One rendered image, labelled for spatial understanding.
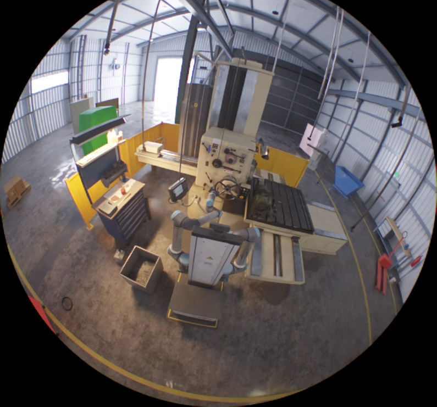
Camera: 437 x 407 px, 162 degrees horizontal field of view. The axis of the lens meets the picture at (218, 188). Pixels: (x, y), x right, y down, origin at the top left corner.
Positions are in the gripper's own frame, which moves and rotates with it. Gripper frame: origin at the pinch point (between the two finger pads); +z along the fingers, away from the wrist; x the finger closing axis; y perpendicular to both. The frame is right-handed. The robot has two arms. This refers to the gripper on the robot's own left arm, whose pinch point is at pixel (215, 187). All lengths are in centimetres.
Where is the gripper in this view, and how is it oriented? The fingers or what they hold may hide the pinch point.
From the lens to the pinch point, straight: 208.5
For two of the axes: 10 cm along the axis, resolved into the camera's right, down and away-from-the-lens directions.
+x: -8.1, -5.5, -2.0
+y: 5.5, -6.0, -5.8
